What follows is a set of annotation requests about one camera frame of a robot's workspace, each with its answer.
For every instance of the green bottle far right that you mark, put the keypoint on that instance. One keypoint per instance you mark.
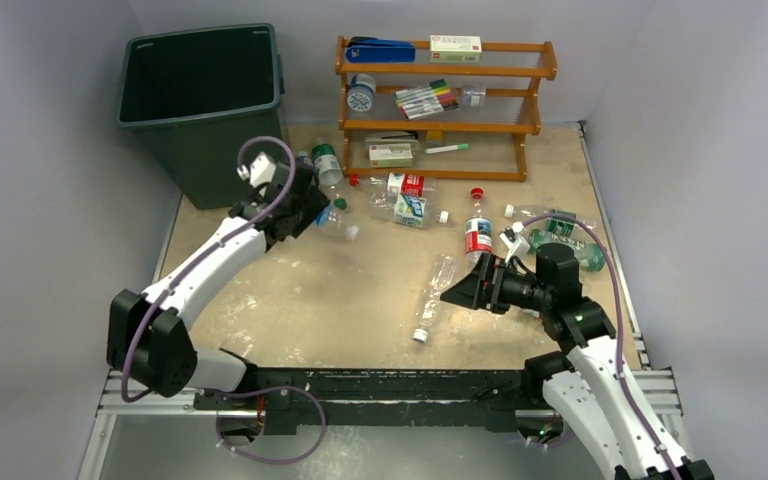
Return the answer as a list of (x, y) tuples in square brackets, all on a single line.
[(588, 254)]

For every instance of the blue label water bottle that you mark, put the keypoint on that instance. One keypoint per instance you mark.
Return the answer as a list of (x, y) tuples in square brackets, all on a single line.
[(331, 221)]

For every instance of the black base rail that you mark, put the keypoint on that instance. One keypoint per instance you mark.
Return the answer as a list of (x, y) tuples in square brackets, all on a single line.
[(289, 397)]

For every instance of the green label bottle white cap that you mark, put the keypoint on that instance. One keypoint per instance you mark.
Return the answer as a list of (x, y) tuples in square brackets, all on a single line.
[(562, 222)]

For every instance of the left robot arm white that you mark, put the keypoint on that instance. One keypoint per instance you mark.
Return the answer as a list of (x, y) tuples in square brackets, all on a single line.
[(148, 336)]

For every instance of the red label bottle lake picture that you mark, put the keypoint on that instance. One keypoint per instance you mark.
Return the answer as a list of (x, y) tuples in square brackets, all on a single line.
[(477, 229)]

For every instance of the pack of coloured markers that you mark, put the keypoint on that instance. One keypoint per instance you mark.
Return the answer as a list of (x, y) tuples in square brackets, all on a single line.
[(425, 100)]

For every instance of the round tape roll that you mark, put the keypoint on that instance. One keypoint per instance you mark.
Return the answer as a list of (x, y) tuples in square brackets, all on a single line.
[(361, 93)]

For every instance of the red label bottle near shelf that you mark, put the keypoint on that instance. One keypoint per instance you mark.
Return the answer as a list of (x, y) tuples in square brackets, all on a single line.
[(396, 183)]

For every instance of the white green small box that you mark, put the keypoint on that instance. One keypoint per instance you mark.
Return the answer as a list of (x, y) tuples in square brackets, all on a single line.
[(455, 49)]

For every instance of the green blue label bottle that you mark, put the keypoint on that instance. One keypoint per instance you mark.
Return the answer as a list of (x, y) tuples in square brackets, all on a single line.
[(408, 210)]

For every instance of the small clear bottle purple label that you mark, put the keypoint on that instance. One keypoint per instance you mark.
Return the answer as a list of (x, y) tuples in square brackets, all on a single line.
[(303, 158)]

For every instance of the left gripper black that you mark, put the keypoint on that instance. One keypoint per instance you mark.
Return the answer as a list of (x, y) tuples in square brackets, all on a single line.
[(316, 203)]

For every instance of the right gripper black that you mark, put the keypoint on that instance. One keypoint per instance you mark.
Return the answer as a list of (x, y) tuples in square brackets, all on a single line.
[(487, 286)]

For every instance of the blue stapler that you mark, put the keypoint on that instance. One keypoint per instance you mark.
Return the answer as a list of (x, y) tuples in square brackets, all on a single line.
[(362, 49)]

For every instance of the white red box lower shelf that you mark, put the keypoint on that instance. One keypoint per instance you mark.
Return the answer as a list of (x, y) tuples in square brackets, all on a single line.
[(390, 155)]

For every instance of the clear unlabelled crushed bottle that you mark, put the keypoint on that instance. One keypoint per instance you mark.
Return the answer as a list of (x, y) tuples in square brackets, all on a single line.
[(429, 309)]

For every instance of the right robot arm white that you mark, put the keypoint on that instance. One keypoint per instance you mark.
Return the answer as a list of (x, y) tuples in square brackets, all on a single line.
[(586, 381)]

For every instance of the small clear jar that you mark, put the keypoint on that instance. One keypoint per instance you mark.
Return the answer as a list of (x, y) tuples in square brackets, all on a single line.
[(473, 95)]

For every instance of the orange wooden shelf rack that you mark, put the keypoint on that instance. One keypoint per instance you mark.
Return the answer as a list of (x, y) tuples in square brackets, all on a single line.
[(527, 121)]

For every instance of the green capped white marker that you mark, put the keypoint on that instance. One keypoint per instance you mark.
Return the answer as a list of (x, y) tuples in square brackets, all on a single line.
[(446, 149)]

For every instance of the dark green plastic bin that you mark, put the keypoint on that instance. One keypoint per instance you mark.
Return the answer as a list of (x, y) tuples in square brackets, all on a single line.
[(193, 97)]

